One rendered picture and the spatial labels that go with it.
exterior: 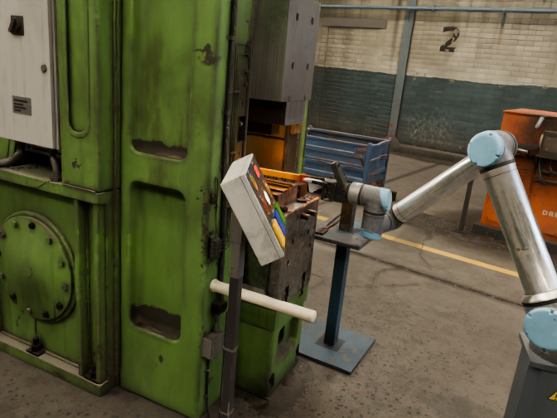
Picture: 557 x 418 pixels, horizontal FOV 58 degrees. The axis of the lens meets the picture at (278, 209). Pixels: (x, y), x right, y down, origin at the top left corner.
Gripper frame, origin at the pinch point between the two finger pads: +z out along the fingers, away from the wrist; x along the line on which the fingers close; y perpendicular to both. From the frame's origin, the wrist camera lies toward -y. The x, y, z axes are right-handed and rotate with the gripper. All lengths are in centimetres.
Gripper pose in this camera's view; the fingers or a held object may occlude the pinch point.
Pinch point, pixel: (307, 177)
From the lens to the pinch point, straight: 216.1
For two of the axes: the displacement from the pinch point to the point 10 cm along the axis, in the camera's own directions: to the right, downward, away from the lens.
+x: 4.4, -2.1, 8.7
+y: -1.1, 9.5, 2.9
